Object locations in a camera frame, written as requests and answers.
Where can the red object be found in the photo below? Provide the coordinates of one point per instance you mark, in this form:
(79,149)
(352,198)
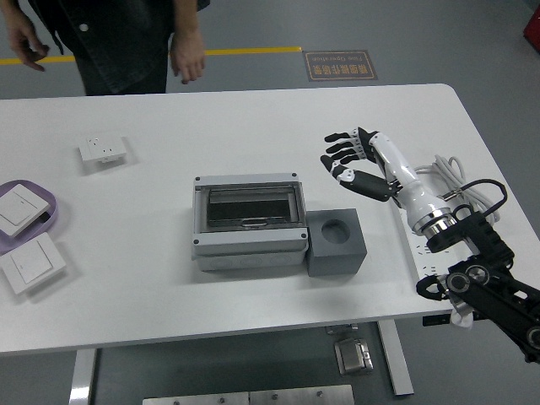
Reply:
(533,29)

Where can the metal floor hinge box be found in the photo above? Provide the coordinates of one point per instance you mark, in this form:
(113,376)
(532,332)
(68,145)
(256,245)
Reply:
(353,356)

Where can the black table control panel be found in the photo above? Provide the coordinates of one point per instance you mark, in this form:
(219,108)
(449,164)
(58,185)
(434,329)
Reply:
(436,320)

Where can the purple tray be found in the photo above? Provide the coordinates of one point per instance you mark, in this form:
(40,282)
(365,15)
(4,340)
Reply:
(50,202)

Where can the yellow floor tape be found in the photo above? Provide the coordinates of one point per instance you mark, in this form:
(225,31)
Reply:
(253,51)

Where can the person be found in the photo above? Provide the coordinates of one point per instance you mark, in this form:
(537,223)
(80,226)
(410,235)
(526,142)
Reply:
(118,46)

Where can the white switch panel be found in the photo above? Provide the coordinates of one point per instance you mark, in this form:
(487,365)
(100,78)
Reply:
(19,208)
(31,261)

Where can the white power strip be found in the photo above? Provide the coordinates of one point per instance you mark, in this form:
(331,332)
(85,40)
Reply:
(419,242)

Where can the grey box with clear lid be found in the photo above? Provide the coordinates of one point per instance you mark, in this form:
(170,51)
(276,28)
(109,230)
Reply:
(249,244)

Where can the brown floor sign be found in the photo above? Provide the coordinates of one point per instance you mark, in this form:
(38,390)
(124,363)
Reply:
(339,65)

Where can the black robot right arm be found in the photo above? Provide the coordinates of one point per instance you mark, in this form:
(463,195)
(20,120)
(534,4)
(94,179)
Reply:
(485,249)

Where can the person's left hand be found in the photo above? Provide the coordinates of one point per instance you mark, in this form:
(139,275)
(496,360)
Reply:
(187,55)

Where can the steel plate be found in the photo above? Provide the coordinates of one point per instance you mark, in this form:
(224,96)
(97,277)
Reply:
(196,400)
(301,395)

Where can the white table leg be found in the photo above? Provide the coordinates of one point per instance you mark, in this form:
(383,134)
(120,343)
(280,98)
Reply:
(82,375)
(394,363)

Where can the person's right hand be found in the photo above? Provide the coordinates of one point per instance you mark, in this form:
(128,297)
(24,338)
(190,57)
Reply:
(25,42)

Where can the person's right forearm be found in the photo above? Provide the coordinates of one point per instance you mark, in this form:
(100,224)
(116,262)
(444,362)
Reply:
(10,10)

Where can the white wall socket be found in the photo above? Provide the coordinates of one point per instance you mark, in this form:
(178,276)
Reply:
(101,147)

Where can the metal table bracket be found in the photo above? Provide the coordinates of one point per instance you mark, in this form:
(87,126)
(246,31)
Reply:
(341,329)

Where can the grey cube with round hole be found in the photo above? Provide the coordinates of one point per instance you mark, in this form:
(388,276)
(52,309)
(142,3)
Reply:
(337,261)

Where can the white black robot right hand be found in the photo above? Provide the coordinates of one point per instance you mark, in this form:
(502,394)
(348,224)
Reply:
(401,173)

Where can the person's left forearm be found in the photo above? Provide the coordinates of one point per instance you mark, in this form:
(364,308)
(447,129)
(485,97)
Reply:
(186,23)

